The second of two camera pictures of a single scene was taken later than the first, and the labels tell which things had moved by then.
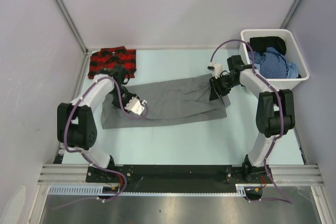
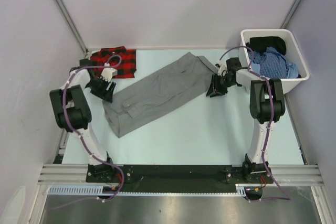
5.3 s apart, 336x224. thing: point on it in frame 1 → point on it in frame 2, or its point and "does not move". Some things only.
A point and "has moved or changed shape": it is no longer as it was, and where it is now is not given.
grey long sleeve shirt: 183,98 has moved or changed shape
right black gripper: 216,91 does not move
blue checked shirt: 272,64 does not move
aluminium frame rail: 297,174 does not move
